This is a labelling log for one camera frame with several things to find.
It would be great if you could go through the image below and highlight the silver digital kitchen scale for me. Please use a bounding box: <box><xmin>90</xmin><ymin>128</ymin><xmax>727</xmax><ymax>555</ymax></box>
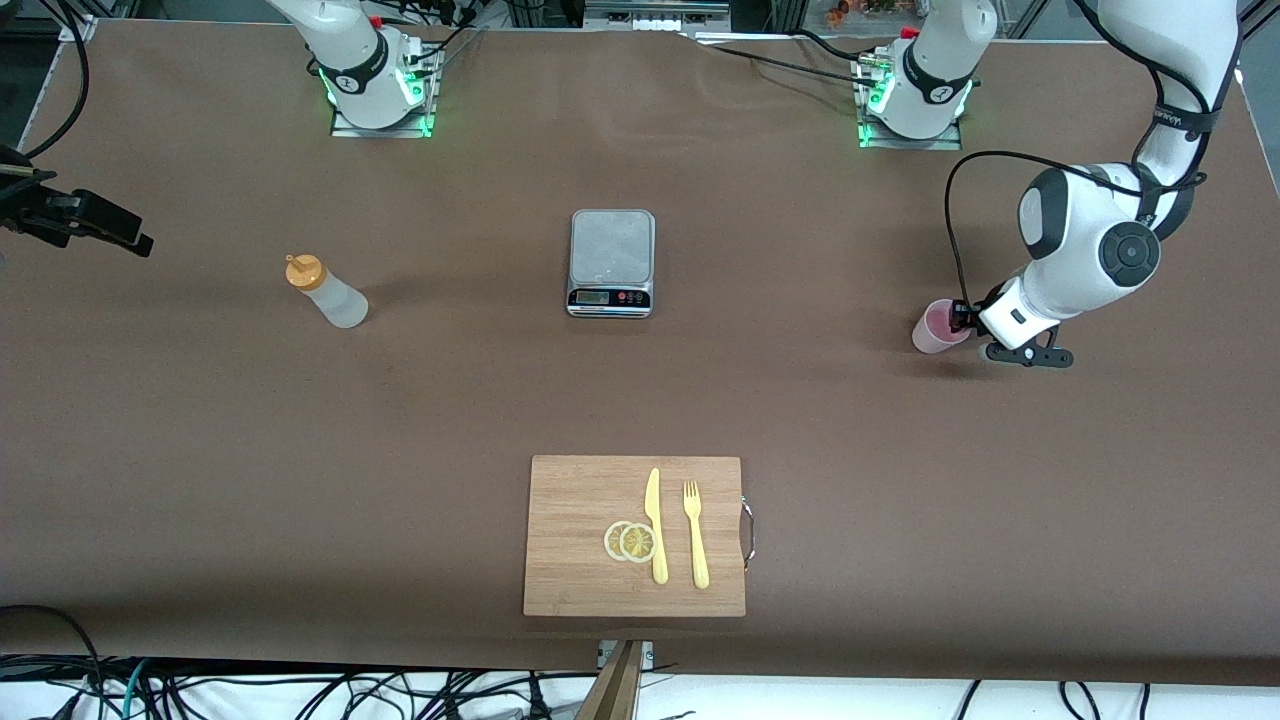
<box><xmin>566</xmin><ymin>208</ymin><xmax>657</xmax><ymax>319</ymax></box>

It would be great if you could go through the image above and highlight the translucent sauce bottle orange cap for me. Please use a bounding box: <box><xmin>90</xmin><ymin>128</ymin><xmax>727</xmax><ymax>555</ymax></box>
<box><xmin>285</xmin><ymin>253</ymin><xmax>370</xmax><ymax>330</ymax></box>

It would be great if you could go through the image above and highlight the yellow plastic knife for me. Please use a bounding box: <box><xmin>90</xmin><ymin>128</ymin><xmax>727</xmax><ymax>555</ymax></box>
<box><xmin>644</xmin><ymin>467</ymin><xmax>669</xmax><ymax>586</ymax></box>

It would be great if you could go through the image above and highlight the black table cable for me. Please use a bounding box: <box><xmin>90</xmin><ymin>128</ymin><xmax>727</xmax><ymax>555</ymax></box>
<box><xmin>695</xmin><ymin>40</ymin><xmax>883</xmax><ymax>89</ymax></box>
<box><xmin>795</xmin><ymin>28</ymin><xmax>881</xmax><ymax>67</ymax></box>

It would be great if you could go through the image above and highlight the wooden cutting board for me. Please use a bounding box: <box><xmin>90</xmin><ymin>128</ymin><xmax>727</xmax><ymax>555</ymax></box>
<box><xmin>523</xmin><ymin>455</ymin><xmax>757</xmax><ymax>618</ymax></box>

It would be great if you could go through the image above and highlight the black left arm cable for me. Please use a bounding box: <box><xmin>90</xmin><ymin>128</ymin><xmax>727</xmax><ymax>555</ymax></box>
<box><xmin>944</xmin><ymin>0</ymin><xmax>1216</xmax><ymax>313</ymax></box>

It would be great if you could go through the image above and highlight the teal floor cable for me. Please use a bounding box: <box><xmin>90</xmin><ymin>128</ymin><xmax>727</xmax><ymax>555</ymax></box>
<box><xmin>98</xmin><ymin>660</ymin><xmax>153</xmax><ymax>720</ymax></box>

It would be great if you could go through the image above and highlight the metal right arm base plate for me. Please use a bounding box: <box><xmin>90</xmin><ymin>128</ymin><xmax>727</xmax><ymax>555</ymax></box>
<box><xmin>330</xmin><ymin>45</ymin><xmax>438</xmax><ymax>139</ymax></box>

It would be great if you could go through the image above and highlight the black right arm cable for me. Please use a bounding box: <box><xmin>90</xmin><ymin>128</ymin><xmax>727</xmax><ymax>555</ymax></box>
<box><xmin>20</xmin><ymin>0</ymin><xmax>91</xmax><ymax>161</ymax></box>

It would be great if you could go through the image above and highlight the yellow plastic fork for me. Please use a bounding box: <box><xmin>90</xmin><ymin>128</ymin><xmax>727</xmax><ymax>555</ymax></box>
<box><xmin>683</xmin><ymin>480</ymin><xmax>711</xmax><ymax>590</ymax></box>

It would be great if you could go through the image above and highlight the pink plastic cup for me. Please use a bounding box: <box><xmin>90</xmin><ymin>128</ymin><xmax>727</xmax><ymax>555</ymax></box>
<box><xmin>912</xmin><ymin>298</ymin><xmax>973</xmax><ymax>355</ymax></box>

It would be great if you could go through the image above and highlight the white power strip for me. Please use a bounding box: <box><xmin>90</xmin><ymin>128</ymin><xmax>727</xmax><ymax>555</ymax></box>
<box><xmin>588</xmin><ymin>5</ymin><xmax>731</xmax><ymax>33</ymax></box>

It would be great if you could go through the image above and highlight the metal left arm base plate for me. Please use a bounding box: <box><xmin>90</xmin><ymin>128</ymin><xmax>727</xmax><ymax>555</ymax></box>
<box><xmin>857</xmin><ymin>55</ymin><xmax>963</xmax><ymax>151</ymax></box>

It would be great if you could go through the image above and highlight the wooden post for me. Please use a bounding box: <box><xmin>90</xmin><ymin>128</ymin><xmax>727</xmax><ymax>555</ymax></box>
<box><xmin>575</xmin><ymin>640</ymin><xmax>646</xmax><ymax>720</ymax></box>

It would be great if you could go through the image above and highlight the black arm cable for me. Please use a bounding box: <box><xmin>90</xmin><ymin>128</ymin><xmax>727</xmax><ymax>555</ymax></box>
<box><xmin>20</xmin><ymin>0</ymin><xmax>91</xmax><ymax>161</ymax></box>
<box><xmin>944</xmin><ymin>0</ymin><xmax>1216</xmax><ymax>313</ymax></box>

